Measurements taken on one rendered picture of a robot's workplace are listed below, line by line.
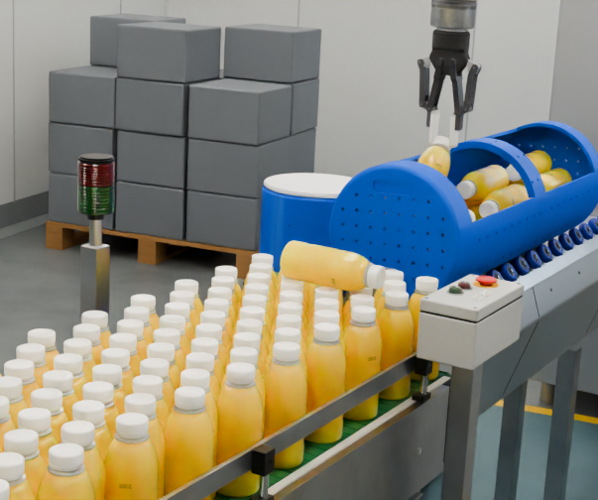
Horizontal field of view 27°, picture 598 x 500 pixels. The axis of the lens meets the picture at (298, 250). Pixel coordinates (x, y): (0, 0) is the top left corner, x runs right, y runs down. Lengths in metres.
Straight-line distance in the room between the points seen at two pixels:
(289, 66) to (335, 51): 1.68
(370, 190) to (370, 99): 5.52
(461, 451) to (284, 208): 1.15
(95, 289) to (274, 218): 0.99
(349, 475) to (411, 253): 0.62
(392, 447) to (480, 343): 0.22
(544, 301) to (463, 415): 0.86
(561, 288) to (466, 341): 1.08
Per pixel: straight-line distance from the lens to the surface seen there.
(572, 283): 3.10
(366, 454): 1.96
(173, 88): 6.16
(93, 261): 2.22
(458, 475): 2.14
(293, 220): 3.09
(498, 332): 2.05
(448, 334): 1.98
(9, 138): 7.01
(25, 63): 7.08
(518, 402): 3.47
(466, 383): 2.08
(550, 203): 2.81
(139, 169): 6.32
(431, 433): 2.18
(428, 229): 2.38
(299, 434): 1.79
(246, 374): 1.68
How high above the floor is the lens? 1.64
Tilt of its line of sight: 14 degrees down
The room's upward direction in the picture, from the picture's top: 3 degrees clockwise
